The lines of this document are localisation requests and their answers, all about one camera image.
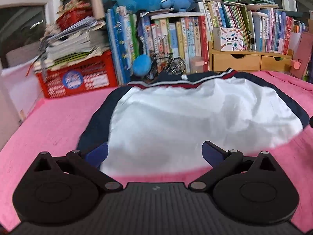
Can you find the row of books left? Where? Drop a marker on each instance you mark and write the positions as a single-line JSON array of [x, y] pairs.
[[157, 32]]

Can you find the red plastic crate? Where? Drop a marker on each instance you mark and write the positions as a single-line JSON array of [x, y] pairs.
[[92, 74]]

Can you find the white colourful card box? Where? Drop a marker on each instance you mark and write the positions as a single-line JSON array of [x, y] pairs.
[[228, 39]]

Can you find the wooden drawer organizer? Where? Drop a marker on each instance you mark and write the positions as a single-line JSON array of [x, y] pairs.
[[248, 60]]

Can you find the pink bunny towel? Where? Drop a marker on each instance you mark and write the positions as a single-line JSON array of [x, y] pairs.
[[55, 126]]

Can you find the row of books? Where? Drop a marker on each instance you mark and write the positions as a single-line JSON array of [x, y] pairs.
[[265, 28], [157, 32]]

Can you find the cardboard tube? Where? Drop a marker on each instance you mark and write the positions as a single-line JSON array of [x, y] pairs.
[[97, 9]]

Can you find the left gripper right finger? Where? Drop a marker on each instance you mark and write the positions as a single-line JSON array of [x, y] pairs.
[[249, 189]]

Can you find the white paper sheet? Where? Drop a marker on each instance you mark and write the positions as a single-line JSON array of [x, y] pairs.
[[24, 90]]

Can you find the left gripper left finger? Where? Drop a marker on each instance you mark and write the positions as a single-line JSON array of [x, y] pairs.
[[63, 189]]

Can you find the white and navy jacket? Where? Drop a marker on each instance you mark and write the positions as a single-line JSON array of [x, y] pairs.
[[160, 127]]

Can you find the row of books right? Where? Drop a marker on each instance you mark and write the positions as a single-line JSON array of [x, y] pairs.
[[265, 28]]

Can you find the blue plush ball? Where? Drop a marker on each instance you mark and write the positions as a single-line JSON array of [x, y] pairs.
[[142, 65]]

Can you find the miniature black bicycle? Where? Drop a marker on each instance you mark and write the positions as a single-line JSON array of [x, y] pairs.
[[169, 64]]

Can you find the stack of papers and books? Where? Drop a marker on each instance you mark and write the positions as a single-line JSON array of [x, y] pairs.
[[86, 39]]

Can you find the small red basket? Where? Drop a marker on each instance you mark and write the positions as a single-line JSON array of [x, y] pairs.
[[73, 16]]

